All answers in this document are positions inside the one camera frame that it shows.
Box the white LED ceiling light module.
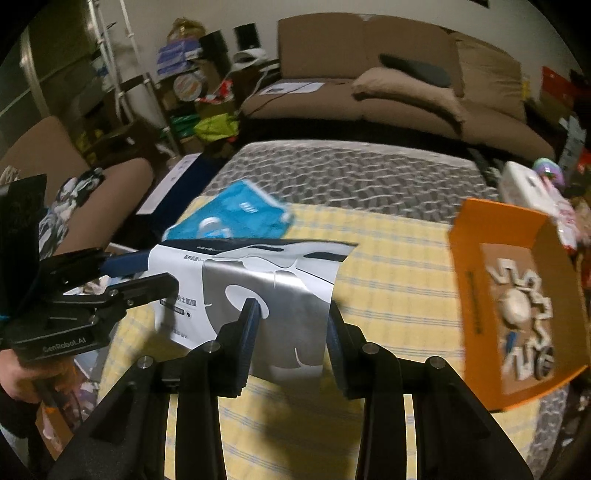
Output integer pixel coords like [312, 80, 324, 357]
[485, 256, 555, 381]

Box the green bag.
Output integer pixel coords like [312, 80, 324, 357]
[194, 113, 241, 144]

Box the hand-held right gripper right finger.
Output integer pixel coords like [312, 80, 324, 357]
[325, 300, 534, 480]

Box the white tissue box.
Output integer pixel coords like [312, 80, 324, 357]
[501, 161, 562, 217]

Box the pile of colourful packages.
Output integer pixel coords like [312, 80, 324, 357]
[554, 175, 591, 260]

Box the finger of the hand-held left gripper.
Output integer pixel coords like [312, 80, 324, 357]
[58, 272, 179, 319]
[39, 248, 154, 289]

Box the brown sofa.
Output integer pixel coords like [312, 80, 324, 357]
[240, 16, 555, 162]

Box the cluttered dark shelf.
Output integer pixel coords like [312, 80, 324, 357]
[152, 18, 242, 154]

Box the brown cushion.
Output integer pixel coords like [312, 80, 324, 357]
[353, 68, 465, 123]

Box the round printed tin lid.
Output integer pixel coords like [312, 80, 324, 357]
[173, 74, 204, 100]

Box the yellow checked tablecloth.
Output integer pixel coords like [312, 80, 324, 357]
[99, 196, 546, 480]

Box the black white patterned cloth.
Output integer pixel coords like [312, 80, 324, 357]
[39, 167, 105, 259]

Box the grey pebble pattern desktop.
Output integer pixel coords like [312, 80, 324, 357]
[95, 141, 573, 480]

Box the orange cardboard box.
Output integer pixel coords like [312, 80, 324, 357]
[449, 198, 587, 413]

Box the white grey face mask packet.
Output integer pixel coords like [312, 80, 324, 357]
[150, 237, 360, 382]

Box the person's left hand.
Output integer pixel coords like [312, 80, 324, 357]
[0, 348, 77, 403]

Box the stack of blue boxes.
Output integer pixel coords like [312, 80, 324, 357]
[157, 39, 202, 75]

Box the white dark flat box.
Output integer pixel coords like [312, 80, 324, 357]
[136, 153, 205, 216]

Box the white headset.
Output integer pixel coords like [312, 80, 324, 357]
[233, 50, 269, 70]

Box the black round cream tin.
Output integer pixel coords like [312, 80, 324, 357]
[531, 353, 557, 380]

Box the white paper sheet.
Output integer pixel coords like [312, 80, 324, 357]
[259, 80, 326, 96]

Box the pastel round toy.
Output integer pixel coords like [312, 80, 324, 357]
[533, 158, 568, 185]

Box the red orange package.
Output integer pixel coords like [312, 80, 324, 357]
[540, 67, 583, 117]

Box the brown armchair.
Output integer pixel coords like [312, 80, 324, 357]
[0, 115, 155, 259]

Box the white pipe rack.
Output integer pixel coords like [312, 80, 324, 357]
[90, 0, 172, 149]

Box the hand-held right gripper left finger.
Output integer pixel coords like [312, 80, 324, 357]
[48, 298, 262, 480]

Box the blue plastic packet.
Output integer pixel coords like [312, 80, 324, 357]
[168, 180, 296, 241]

